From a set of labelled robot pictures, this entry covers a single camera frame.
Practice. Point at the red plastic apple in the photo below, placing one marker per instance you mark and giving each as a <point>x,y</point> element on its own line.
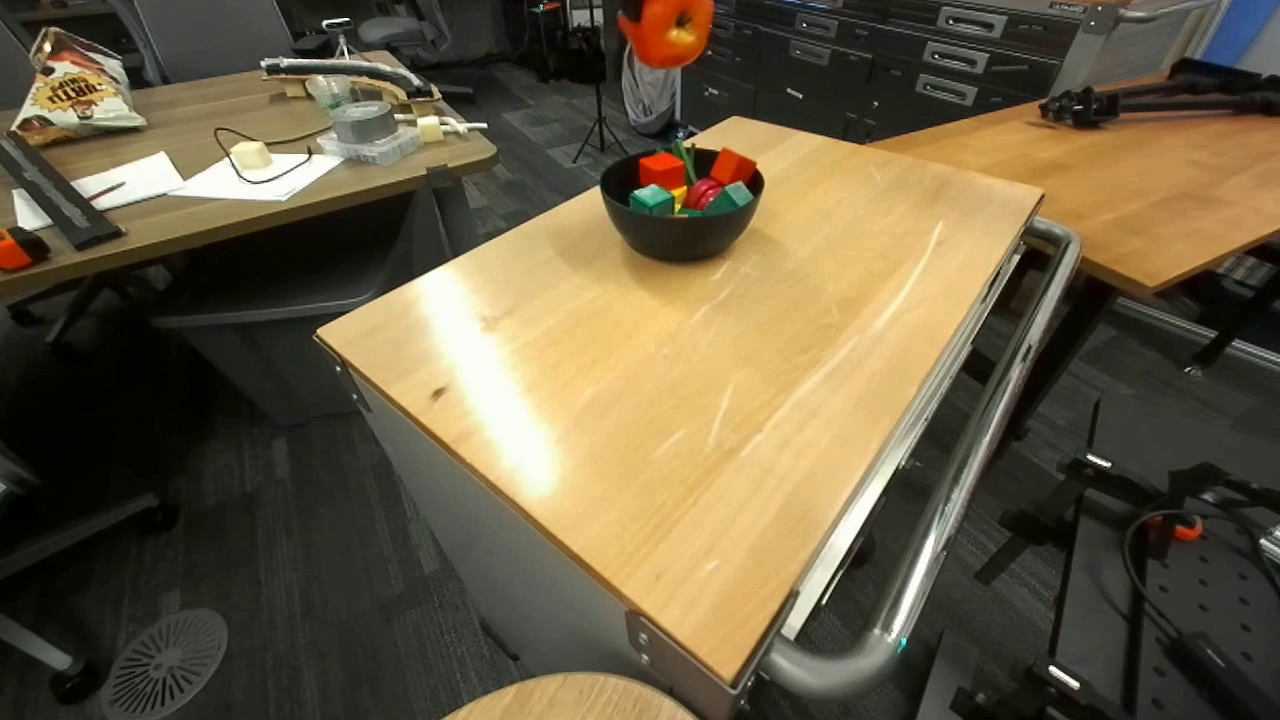
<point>665,34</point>

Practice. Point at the magenta toy radish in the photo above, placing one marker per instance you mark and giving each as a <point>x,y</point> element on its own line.
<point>703,195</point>

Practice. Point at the orange-red wooden cube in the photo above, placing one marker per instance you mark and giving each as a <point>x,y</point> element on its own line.
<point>663,169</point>

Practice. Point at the black bowl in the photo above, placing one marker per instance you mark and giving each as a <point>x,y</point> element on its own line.
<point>681,234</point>

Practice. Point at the white metal cart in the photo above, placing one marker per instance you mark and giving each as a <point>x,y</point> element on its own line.
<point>657,468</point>

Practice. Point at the green wooden block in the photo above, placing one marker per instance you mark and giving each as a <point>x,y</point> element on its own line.
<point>652,201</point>

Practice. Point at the orange-red wooden block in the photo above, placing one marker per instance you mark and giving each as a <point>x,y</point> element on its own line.
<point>731,167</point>

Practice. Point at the grey drawer cabinet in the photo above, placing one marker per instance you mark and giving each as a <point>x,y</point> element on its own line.
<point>874,71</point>

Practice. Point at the round wooden stool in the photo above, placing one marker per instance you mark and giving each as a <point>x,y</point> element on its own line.
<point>573,697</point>

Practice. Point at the wooden office desk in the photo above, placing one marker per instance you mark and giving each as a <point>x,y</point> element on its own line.
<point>189,126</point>

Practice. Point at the black tripod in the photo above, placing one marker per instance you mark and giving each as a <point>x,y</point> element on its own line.
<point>1167,600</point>

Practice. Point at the white paper sheets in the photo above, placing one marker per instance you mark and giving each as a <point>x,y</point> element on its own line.
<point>280,179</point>

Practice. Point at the wooden side table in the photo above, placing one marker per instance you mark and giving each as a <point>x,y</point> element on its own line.
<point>1155,195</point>

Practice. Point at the black keyboard bar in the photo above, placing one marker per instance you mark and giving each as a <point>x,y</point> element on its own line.
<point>53,195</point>

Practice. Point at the snack chip bag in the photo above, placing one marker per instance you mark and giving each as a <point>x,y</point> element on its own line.
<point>79,86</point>

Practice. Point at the chrome cart handle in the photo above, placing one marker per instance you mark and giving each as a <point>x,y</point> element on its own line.
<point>886,641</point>

